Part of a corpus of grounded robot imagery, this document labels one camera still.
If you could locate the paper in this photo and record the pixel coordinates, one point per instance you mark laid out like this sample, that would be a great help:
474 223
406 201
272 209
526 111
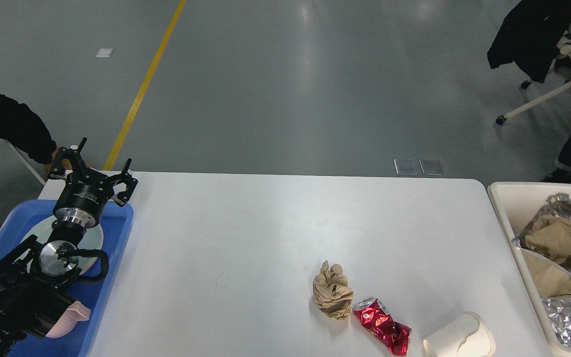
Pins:
550 236

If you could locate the white paper cup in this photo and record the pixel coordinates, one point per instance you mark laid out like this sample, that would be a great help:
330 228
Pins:
466 336

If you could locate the crumpled brown paper ball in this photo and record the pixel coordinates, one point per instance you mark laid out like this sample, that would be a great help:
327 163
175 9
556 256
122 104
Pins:
331 292

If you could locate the right clear floor plate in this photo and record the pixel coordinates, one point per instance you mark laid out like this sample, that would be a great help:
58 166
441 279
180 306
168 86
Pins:
431 167

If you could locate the beige plastic bin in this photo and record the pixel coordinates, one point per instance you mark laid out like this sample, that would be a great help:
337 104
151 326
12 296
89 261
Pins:
515 203

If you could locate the white floor tag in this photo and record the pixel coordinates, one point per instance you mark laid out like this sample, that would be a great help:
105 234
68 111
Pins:
104 53

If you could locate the clear floor plate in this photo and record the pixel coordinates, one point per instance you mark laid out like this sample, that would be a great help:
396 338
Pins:
431 167
406 167

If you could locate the crushed red can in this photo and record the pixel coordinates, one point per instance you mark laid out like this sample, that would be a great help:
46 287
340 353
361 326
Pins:
377 320

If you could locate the left clear floor plate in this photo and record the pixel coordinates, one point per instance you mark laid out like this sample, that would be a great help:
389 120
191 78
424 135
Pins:
406 167

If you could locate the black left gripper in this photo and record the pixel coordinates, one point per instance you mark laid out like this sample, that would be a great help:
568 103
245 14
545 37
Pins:
84 203

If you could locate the blue plastic tray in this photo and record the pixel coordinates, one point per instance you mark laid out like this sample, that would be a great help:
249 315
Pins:
115 224

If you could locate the pink mug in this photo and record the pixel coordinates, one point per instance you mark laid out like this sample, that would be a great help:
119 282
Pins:
74 314

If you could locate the black jacket on chair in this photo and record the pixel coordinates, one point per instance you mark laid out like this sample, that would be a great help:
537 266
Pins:
529 35

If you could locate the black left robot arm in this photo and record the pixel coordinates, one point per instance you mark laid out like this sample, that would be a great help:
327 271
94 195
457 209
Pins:
59 258

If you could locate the person in black left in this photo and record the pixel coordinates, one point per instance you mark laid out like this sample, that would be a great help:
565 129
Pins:
24 129

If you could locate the tan boot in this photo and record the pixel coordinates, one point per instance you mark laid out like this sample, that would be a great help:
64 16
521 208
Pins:
67 159

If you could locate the large brown paper bag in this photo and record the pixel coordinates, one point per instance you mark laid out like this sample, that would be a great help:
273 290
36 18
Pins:
550 280

